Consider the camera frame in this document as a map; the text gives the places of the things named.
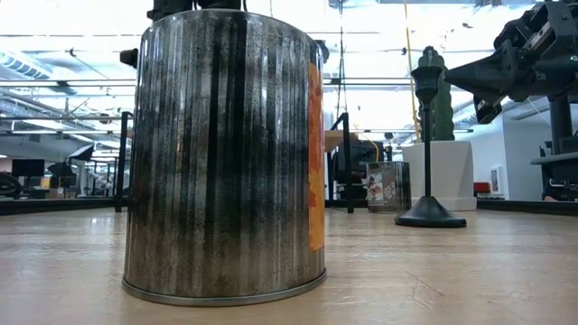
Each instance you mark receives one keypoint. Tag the black background monitor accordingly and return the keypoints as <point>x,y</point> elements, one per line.
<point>28,167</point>

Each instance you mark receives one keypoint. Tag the black candlestick holder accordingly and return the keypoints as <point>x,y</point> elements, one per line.
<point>429,212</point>

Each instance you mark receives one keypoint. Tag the red box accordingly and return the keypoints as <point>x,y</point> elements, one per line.
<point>481,188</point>

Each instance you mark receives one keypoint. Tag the orange glass candle jar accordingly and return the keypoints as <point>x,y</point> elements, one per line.
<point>217,158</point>

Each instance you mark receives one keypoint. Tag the black table border rail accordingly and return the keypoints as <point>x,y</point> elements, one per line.
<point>54,205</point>

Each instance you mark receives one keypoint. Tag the green cactus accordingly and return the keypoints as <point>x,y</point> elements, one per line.
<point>444,113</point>

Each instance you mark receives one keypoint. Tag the grey glass candle jar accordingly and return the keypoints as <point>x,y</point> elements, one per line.
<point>388,185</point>

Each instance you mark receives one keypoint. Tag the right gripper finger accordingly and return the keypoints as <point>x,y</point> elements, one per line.
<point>496,56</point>
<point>492,86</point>

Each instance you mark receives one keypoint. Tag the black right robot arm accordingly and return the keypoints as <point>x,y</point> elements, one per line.
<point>560,122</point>

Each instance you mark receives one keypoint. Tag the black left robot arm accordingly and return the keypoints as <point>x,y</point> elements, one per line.
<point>169,6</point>

